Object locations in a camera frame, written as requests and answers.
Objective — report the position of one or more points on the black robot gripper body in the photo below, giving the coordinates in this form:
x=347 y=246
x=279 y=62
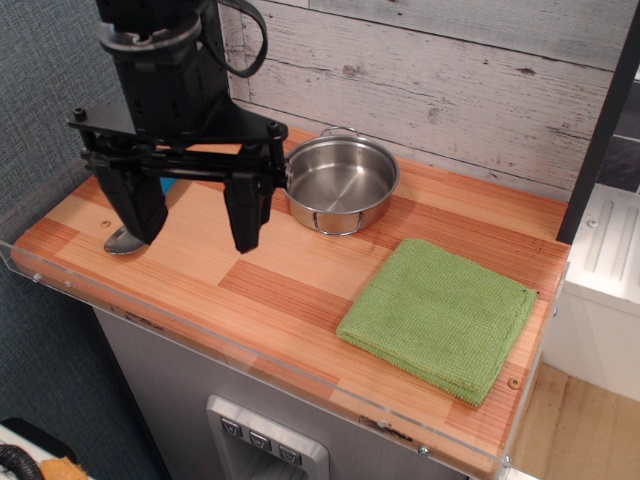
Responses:
x=163 y=128

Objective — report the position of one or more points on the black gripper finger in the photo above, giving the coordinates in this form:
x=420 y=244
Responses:
x=248 y=198
x=138 y=200

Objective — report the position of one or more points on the stainless steel pot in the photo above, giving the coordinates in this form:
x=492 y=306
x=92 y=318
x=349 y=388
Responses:
x=340 y=182

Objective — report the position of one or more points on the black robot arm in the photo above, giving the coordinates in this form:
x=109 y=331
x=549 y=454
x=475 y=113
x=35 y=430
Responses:
x=145 y=25

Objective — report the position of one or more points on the folded green towel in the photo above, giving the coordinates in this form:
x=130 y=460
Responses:
x=440 y=317

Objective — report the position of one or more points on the clear acrylic table guard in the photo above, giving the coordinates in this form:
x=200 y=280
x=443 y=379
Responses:
x=275 y=310

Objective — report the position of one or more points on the grey toy fridge cabinet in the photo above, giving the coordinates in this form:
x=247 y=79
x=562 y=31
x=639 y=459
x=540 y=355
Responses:
x=171 y=383

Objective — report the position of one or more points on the silver dispenser button panel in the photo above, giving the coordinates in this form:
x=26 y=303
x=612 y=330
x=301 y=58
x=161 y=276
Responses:
x=251 y=446

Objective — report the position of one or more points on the orange plush object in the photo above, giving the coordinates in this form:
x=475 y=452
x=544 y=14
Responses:
x=62 y=469

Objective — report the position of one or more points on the white toy sink unit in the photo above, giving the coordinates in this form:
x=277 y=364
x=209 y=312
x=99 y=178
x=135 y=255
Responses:
x=594 y=332

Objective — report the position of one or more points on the blue handled metal spoon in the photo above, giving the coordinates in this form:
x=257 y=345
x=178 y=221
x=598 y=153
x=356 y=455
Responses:
x=122 y=242

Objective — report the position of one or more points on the dark grey right post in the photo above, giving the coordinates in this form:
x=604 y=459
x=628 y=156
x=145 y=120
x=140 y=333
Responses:
x=618 y=91

